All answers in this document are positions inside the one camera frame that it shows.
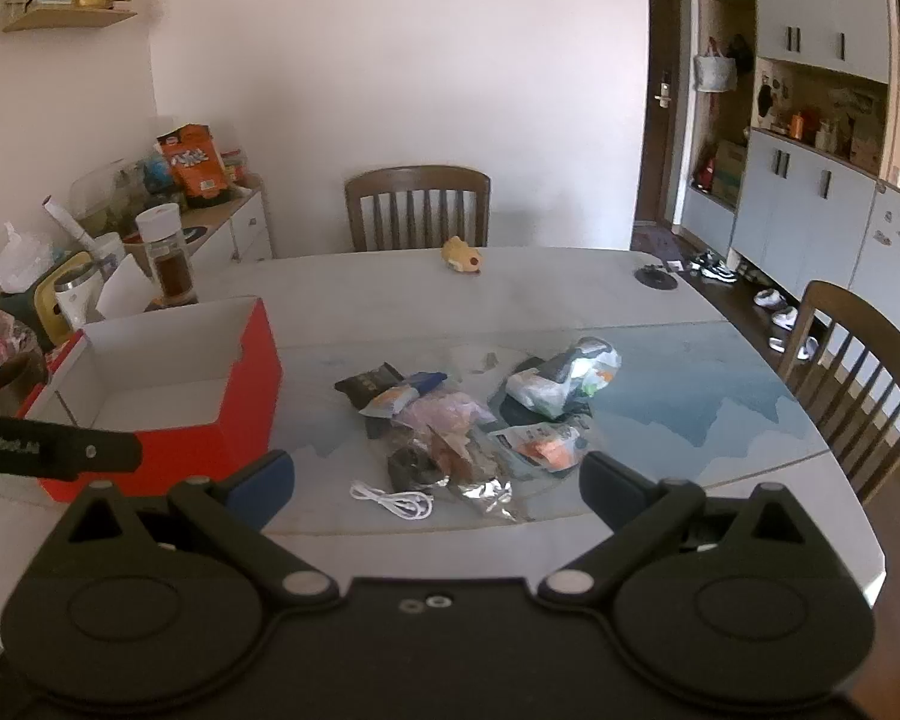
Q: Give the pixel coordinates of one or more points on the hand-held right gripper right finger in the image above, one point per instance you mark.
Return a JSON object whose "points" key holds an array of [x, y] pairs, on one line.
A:
{"points": [[607, 481]]}

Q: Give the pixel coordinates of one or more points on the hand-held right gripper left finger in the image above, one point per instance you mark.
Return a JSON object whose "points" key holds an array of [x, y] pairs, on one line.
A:
{"points": [[264, 478]]}

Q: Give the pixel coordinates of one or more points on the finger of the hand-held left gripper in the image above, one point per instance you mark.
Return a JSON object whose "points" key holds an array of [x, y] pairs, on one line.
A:
{"points": [[97, 454]]}

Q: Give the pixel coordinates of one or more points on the red cardboard box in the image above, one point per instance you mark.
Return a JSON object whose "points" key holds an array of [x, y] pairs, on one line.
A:
{"points": [[247, 405]]}

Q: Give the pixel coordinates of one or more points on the white packet black stripe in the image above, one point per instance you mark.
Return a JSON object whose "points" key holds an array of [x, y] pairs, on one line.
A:
{"points": [[536, 394]]}

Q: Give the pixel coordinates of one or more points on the blue orange snack packet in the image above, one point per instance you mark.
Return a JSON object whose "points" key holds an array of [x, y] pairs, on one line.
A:
{"points": [[401, 394]]}

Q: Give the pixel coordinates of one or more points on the pink snack packet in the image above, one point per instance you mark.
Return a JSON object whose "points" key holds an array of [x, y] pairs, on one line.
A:
{"points": [[450, 412]]}

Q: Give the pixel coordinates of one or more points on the yellow plush toy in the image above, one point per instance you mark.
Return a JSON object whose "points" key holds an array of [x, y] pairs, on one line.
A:
{"points": [[463, 254]]}

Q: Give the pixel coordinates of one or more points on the marble patterned desktop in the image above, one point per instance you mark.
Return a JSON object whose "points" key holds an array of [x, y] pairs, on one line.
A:
{"points": [[495, 300]]}

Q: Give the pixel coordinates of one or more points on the white orange flat packet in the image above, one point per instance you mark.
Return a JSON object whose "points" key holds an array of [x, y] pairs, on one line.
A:
{"points": [[544, 446]]}

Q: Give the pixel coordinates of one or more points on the pink plastic bag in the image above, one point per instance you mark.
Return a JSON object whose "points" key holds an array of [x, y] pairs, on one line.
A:
{"points": [[0, 334]]}

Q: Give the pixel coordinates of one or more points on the crumpled silver plastic bag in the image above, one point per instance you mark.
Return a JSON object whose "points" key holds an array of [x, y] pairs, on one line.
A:
{"points": [[592, 360]]}

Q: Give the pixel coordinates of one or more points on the silver foil wrapper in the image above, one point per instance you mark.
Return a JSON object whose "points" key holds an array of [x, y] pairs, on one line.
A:
{"points": [[484, 499]]}

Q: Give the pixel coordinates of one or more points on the black snack packet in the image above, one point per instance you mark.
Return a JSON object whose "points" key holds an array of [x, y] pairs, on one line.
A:
{"points": [[367, 385]]}

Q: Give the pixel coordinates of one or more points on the dark round wrapper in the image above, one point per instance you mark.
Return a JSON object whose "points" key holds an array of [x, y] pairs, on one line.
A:
{"points": [[411, 466]]}

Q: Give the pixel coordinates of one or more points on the brown clear packet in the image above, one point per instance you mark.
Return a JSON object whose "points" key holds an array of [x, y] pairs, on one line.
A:
{"points": [[457, 454]]}

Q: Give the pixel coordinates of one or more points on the white steel mug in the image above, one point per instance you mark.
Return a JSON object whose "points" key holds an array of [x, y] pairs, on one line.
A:
{"points": [[75, 300]]}

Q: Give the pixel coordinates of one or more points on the white paper sheet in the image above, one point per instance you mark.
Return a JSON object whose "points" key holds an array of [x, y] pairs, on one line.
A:
{"points": [[127, 289]]}

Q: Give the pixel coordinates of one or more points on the white crumpled plastic bag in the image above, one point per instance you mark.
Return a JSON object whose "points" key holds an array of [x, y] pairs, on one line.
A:
{"points": [[19, 255]]}

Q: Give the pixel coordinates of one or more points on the black round desk grommet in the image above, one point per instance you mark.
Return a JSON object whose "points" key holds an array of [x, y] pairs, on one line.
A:
{"points": [[656, 278]]}

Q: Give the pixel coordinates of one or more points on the white-lidded brown jar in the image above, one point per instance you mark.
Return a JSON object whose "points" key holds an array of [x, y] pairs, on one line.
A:
{"points": [[166, 255]]}

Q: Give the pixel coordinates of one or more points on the white shoe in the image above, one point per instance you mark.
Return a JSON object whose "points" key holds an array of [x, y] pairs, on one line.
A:
{"points": [[793, 347], [786, 317], [770, 298]]}

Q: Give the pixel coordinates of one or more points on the white paper roll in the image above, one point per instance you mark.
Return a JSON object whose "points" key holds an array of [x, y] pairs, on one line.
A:
{"points": [[64, 219]]}

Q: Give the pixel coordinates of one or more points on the black white sneakers pair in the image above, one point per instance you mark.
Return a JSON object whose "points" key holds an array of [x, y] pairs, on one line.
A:
{"points": [[714, 268]]}

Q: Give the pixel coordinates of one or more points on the dark round coaster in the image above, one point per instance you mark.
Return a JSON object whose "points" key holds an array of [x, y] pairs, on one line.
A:
{"points": [[193, 234]]}

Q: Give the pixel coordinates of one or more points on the patterned doormat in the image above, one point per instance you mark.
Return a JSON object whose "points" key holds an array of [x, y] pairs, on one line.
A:
{"points": [[654, 240]]}

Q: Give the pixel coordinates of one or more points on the white sideboard cabinet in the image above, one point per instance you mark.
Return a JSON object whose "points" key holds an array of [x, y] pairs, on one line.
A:
{"points": [[247, 229]]}

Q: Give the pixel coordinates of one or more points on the clear plastic container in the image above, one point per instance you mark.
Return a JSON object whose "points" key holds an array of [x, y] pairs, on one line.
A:
{"points": [[109, 191]]}

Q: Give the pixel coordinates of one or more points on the wooden slat-back chair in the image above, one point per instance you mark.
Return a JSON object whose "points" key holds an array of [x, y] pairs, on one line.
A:
{"points": [[862, 330], [416, 181]]}

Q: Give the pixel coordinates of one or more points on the orange snack bag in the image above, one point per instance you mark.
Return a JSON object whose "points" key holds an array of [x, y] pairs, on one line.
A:
{"points": [[195, 161]]}

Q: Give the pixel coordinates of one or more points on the small red-lidded jar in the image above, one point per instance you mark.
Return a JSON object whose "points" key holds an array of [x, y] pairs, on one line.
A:
{"points": [[234, 166]]}

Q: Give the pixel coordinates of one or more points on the red bottle on shelf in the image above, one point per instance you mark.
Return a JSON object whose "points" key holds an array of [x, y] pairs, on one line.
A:
{"points": [[707, 172]]}

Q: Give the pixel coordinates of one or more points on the cardboard box on shelf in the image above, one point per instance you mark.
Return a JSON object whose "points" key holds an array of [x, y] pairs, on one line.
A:
{"points": [[731, 169]]}

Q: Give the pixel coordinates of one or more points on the white fridge with magnets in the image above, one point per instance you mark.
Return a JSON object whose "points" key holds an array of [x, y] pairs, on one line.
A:
{"points": [[896, 255]]}

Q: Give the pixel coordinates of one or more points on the dark brown door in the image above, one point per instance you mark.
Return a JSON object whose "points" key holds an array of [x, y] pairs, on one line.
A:
{"points": [[660, 90]]}

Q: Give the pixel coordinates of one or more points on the grey hanging tote bag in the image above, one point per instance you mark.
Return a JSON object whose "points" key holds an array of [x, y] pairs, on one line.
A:
{"points": [[714, 71]]}

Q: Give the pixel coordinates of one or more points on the white wall cabinet unit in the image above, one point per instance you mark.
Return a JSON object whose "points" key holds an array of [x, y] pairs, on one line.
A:
{"points": [[802, 187]]}

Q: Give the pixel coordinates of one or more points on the wooden wall shelf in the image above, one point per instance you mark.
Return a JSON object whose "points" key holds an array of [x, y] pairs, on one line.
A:
{"points": [[67, 19]]}

